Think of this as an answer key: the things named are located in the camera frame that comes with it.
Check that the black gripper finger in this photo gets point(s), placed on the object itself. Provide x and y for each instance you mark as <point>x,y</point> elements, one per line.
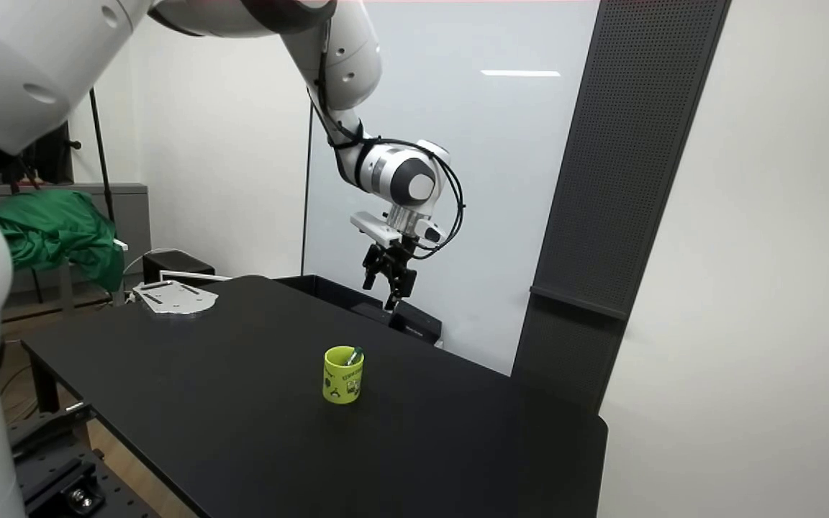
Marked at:
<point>368,279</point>
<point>400,292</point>

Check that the black tripod stand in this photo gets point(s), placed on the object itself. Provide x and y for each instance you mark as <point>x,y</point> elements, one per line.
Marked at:
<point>49,159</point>

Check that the yellow-green plastic cup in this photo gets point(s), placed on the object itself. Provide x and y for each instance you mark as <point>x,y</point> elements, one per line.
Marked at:
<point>340,380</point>

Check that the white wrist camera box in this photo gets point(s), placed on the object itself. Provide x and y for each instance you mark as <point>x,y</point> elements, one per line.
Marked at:
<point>396,231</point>

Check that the white paper sheets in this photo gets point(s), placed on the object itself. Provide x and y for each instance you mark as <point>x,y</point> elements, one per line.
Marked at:
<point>173,296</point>

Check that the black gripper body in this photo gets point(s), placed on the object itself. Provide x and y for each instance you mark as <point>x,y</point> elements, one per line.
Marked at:
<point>388,262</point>

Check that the green marker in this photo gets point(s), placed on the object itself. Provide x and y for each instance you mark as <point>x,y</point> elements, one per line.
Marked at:
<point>358,358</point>

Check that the green cloth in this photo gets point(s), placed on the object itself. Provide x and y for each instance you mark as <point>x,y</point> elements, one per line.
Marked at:
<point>46,228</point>

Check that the dark grey wall pillar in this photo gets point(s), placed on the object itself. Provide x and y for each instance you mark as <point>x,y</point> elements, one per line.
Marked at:
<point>639,90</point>

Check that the black box on table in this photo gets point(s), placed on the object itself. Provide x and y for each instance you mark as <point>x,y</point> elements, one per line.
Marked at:
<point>171,260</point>

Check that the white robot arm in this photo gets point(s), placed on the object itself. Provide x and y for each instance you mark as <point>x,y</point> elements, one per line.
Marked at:
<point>56,50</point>

